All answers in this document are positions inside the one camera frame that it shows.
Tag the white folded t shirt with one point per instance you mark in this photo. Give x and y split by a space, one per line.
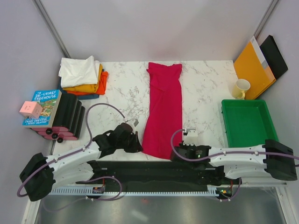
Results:
75 72

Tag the pink and black dumbbell rack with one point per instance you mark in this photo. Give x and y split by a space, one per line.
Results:
68 120

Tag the blue treehouse book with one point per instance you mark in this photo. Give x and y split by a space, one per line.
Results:
49 100

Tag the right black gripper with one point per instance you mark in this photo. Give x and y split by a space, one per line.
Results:
181 146

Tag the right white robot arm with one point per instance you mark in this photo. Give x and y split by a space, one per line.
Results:
272 159

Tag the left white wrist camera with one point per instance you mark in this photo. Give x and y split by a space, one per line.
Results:
133 123

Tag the orange folded t shirt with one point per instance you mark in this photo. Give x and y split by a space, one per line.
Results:
101 86

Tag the white cable duct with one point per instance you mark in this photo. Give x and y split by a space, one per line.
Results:
88 190

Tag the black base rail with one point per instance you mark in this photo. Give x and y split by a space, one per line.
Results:
158 176

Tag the red t shirt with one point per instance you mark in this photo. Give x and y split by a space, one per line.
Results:
165 109

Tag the pink cube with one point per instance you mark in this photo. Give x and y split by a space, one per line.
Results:
31 109

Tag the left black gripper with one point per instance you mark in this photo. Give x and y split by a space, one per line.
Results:
136 147

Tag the green plastic tray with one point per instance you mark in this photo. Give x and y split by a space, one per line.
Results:
247 122

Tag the yellow folded t shirt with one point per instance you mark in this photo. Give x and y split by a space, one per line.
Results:
88 88

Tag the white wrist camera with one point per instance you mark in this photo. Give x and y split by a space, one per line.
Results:
190 137
133 123

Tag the orange folder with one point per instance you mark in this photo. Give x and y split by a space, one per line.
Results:
252 66

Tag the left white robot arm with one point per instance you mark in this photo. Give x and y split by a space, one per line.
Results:
42 173

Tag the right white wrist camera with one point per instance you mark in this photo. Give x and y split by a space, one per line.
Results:
190 137

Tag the yellow mug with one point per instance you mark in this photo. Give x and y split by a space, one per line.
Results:
240 88

